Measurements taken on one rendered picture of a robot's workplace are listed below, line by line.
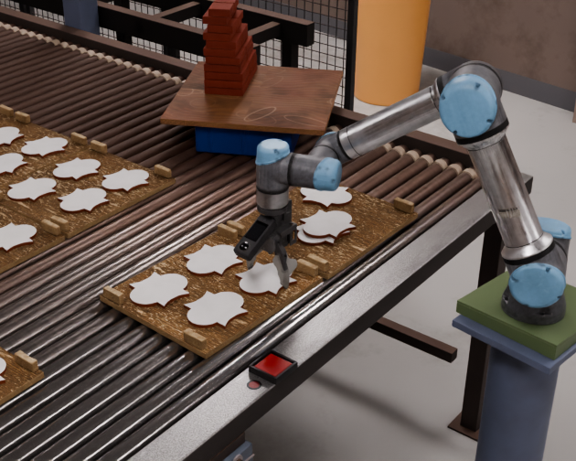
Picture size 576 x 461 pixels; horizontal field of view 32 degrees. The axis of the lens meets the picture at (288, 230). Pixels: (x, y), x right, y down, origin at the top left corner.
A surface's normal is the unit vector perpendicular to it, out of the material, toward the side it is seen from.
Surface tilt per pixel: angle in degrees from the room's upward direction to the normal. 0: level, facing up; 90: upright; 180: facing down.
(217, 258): 0
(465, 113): 80
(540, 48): 90
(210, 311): 0
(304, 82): 0
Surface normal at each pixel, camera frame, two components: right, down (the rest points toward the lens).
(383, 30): -0.25, 0.52
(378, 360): 0.01, -0.87
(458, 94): -0.34, 0.31
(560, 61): -0.70, 0.35
